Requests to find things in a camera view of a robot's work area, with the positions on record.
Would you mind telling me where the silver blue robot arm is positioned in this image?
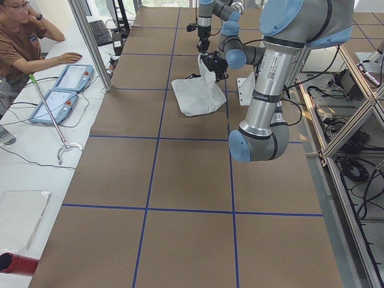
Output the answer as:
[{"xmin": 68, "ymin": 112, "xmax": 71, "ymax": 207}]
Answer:
[
  {"xmin": 197, "ymin": 0, "xmax": 245, "ymax": 54},
  {"xmin": 197, "ymin": 1, "xmax": 355, "ymax": 162}
]

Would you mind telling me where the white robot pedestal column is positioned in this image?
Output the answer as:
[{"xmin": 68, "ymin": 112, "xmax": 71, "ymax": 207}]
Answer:
[{"xmin": 236, "ymin": 71, "xmax": 310, "ymax": 107}]

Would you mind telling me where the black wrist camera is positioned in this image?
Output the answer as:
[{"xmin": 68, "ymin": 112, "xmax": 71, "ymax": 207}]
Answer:
[{"xmin": 186, "ymin": 23, "xmax": 199, "ymax": 32}]

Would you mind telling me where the person's hand on mouse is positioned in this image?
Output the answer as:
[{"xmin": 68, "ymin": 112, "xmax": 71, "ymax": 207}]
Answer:
[{"xmin": 58, "ymin": 52, "xmax": 82, "ymax": 64}]

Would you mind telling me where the clear plastic bag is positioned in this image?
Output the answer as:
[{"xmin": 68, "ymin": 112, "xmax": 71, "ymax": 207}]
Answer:
[{"xmin": 1, "ymin": 190, "xmax": 51, "ymax": 253}]

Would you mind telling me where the aluminium frame post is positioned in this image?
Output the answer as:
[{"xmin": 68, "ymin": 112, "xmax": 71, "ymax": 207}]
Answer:
[{"xmin": 68, "ymin": 0, "xmax": 112, "ymax": 92}]

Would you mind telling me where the lower blue teach pendant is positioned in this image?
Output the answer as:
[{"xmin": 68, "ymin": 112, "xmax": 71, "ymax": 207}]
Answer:
[{"xmin": 29, "ymin": 89, "xmax": 78, "ymax": 124}]

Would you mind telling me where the seated person brown shirt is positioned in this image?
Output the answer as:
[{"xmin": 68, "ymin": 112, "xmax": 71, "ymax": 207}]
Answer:
[{"xmin": 1, "ymin": 1, "xmax": 65, "ymax": 92}]

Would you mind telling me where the silver reacher grabber tool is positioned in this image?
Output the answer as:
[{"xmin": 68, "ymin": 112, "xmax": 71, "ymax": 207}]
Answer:
[{"xmin": 29, "ymin": 74, "xmax": 83, "ymax": 166}]

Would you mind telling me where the red cylinder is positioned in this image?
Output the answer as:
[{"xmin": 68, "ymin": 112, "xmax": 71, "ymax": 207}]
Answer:
[{"xmin": 1, "ymin": 252, "xmax": 39, "ymax": 277}]

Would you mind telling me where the upper blue teach pendant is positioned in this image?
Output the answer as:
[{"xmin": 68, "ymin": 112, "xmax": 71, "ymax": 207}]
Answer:
[{"xmin": 53, "ymin": 64, "xmax": 94, "ymax": 92}]

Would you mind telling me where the black power supply box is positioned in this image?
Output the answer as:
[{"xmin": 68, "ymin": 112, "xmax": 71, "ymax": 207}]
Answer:
[{"xmin": 332, "ymin": 69, "xmax": 361, "ymax": 96}]

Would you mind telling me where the blue teach pendant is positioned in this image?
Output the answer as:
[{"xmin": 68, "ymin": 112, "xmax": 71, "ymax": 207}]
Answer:
[
  {"xmin": 29, "ymin": 89, "xmax": 78, "ymax": 124},
  {"xmin": 53, "ymin": 64, "xmax": 94, "ymax": 92}
]

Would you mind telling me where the white cartoon print t-shirt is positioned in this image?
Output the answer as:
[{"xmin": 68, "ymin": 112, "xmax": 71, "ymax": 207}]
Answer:
[{"xmin": 171, "ymin": 55, "xmax": 226, "ymax": 116}]

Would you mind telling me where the black keyboard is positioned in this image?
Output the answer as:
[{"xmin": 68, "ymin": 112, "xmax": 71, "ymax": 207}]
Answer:
[{"xmin": 88, "ymin": 20, "xmax": 113, "ymax": 47}]

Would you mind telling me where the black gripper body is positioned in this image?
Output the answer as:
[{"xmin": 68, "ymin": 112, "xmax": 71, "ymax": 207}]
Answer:
[
  {"xmin": 201, "ymin": 51, "xmax": 228, "ymax": 75},
  {"xmin": 197, "ymin": 25, "xmax": 211, "ymax": 41}
]

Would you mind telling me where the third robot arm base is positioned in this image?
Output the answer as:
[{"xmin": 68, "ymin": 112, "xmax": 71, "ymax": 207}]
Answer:
[{"xmin": 355, "ymin": 42, "xmax": 383, "ymax": 74}]

